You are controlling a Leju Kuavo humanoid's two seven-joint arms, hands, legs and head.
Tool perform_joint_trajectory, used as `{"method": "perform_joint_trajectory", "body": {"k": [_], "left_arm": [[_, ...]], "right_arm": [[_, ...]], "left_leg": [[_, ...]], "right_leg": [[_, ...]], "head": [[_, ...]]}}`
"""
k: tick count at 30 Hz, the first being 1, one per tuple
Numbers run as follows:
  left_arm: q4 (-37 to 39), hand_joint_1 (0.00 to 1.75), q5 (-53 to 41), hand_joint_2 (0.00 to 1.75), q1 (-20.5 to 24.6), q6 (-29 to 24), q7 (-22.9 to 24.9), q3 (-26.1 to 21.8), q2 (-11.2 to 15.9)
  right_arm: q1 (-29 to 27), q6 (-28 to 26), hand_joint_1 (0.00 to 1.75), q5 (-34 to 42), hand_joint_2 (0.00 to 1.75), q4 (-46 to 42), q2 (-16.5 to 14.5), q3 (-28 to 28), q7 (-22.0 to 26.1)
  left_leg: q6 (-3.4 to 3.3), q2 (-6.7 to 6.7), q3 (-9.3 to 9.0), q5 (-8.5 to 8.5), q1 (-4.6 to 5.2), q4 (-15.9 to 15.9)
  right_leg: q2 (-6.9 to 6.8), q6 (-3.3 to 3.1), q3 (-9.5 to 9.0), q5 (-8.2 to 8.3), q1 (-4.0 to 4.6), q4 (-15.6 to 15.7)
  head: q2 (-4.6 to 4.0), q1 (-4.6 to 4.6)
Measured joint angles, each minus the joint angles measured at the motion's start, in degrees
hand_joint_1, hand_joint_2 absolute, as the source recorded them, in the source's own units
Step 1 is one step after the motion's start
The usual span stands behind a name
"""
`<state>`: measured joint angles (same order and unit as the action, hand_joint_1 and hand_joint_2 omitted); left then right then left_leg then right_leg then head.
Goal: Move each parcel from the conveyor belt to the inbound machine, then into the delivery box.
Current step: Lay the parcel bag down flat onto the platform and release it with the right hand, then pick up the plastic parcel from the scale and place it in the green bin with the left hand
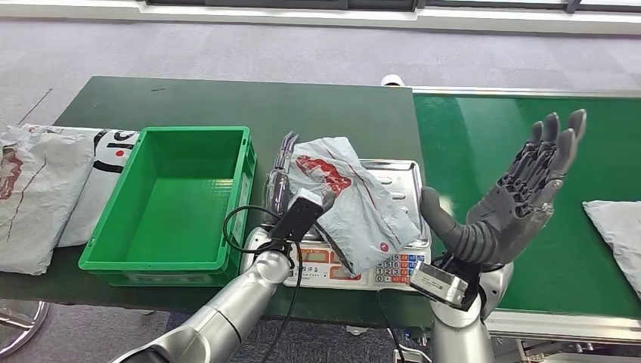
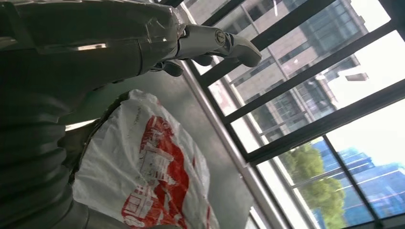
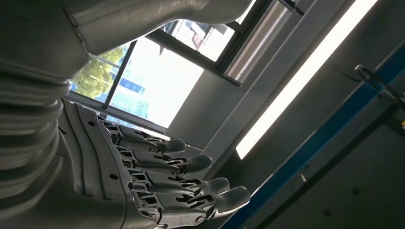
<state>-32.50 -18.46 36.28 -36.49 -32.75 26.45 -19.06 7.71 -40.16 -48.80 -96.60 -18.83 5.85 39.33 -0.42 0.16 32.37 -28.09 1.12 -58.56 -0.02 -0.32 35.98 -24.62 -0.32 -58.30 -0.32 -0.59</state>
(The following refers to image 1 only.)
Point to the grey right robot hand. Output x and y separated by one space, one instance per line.
516 200

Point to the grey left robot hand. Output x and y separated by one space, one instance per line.
278 190

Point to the small grey parcel red print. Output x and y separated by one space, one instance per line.
360 220

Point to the grey parcel red line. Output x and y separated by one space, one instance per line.
621 235

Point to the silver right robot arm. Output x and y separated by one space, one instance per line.
458 340

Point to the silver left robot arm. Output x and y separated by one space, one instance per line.
225 315

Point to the green conveyor belt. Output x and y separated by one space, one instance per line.
501 130

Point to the white conveyor roller end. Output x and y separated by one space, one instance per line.
392 80

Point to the white parcel black letters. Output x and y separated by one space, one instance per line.
100 190

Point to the grey parcel dark red print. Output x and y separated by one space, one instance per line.
35 210

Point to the green plastic crate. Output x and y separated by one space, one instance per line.
170 210

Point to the white scale with steel tray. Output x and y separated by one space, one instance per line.
400 273

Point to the chrome chair base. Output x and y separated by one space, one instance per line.
44 320

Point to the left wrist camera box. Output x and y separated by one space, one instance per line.
298 215

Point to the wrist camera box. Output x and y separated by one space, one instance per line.
438 285
298 215

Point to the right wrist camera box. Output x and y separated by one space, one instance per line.
438 285

